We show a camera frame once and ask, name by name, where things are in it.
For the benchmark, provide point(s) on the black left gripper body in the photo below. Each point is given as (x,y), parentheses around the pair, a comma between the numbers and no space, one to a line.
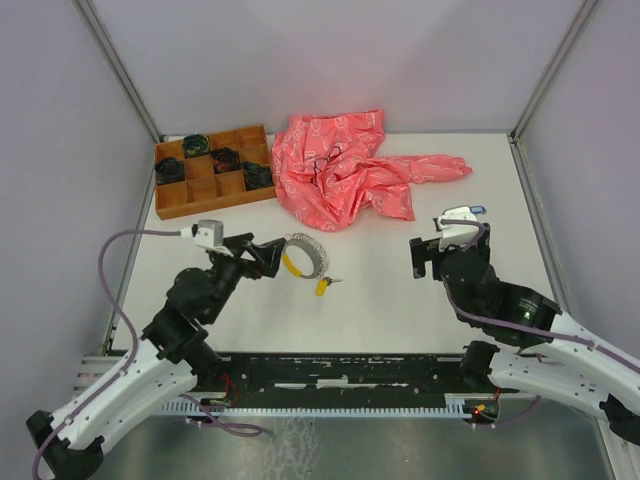
(232,267)

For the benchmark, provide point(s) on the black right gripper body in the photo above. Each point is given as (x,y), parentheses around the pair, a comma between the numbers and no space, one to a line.
(480,245)

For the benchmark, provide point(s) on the large keyring with yellow grip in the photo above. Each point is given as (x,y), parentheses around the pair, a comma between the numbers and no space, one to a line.
(312,249)

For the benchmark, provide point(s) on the yellow tag with silver keys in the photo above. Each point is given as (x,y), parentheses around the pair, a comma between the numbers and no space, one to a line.
(324,283)

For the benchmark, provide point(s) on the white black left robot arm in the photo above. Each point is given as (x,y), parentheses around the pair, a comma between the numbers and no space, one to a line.
(167,359)

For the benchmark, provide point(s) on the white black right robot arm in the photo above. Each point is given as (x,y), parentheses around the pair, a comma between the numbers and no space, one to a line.
(537,347)

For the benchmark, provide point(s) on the dark rolled cloth right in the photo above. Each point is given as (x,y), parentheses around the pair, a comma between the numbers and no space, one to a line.
(256,176)

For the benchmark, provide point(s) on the wooden compartment tray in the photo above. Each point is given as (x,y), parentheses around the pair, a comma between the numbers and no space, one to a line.
(203,190)

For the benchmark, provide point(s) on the dark rolled cloth middle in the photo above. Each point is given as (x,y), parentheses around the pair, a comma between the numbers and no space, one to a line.
(225,160)

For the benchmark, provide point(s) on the pink patterned jacket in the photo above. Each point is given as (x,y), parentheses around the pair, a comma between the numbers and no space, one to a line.
(327,169)

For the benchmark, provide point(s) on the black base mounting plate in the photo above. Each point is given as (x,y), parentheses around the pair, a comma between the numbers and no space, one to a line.
(321,380)

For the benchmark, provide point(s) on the dark rolled cloth in tray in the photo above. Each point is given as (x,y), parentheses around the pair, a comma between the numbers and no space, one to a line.
(169,170)

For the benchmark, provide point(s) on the dark rolled cloth top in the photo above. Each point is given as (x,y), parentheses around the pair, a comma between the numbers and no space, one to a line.
(196,145)

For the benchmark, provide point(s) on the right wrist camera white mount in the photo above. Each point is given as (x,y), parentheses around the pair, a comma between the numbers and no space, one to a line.
(459,227)

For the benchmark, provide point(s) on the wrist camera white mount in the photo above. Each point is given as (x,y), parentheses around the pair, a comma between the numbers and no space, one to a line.
(459,227)
(209,235)

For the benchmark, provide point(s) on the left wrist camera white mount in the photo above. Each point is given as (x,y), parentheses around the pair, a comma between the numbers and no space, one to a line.
(209,235)

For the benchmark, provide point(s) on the aluminium frame post right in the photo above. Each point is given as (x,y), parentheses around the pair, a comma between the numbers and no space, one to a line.
(571,38)

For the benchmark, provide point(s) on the aluminium frame post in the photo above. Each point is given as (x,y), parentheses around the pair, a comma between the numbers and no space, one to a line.
(89,13)
(571,38)

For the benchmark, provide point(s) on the aluminium frame post left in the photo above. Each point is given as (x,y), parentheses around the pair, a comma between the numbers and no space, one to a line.
(89,13)

